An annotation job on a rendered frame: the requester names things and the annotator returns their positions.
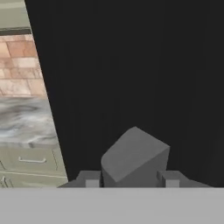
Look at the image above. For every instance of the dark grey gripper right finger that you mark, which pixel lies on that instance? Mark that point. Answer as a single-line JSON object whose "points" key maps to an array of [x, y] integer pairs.
{"points": [[172, 176]]}

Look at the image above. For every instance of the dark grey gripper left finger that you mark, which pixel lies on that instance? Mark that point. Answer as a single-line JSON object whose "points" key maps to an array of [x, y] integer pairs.
{"points": [[87, 176]]}

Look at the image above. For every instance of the black fridge door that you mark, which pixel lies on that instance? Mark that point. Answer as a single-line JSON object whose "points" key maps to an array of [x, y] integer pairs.
{"points": [[131, 73]]}

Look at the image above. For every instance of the green cupboard door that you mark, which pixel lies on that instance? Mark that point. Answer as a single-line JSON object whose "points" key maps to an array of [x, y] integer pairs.
{"points": [[35, 180]]}

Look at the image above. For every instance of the green wall cupboard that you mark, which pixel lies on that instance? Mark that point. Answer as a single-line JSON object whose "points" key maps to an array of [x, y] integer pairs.
{"points": [[13, 14]]}

